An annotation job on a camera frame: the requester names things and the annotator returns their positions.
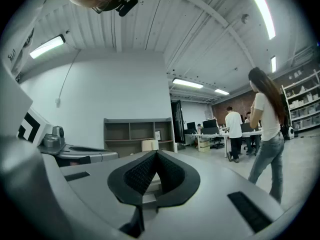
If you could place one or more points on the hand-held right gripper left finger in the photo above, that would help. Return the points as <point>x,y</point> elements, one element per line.
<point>130,184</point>

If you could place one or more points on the black office chair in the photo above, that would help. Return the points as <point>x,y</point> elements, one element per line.
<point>217,141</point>

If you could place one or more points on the white framed plant picture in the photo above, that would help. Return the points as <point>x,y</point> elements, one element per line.
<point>157,135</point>

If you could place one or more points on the ceiling light panel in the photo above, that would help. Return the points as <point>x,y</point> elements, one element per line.
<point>47,46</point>
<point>273,64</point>
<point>187,83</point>
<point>221,91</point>
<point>263,14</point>

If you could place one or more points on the cream decorative book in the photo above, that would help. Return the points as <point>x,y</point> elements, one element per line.
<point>155,144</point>

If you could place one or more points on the grey wooden shelf unit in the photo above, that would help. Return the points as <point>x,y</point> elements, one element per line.
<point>117,144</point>

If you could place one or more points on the black metal door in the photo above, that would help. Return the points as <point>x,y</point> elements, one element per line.
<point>178,121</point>

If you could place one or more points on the white wall conduit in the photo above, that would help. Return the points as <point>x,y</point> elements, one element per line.
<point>65,80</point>

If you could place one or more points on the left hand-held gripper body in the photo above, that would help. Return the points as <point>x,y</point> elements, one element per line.
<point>31,129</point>

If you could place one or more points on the black and white wheeled machine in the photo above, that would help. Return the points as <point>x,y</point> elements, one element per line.
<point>290,132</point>

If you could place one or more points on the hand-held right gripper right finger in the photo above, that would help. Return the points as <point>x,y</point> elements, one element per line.
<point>180,181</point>

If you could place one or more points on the black computer monitor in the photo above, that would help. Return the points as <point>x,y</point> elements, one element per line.
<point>209,124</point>
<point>191,126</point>

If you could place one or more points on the pale stacked boxes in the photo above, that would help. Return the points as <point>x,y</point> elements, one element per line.
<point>204,146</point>

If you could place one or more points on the group of grey storage bins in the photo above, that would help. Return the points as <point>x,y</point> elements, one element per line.
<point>306,114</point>

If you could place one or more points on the white metal storage rack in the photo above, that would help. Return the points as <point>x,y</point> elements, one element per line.
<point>303,101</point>

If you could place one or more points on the black head-worn camera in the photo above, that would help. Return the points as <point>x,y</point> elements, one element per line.
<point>125,5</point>

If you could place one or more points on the white office desk row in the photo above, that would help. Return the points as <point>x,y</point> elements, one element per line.
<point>212,134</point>

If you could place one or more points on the white wall junction box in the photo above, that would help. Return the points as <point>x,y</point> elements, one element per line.
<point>58,102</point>

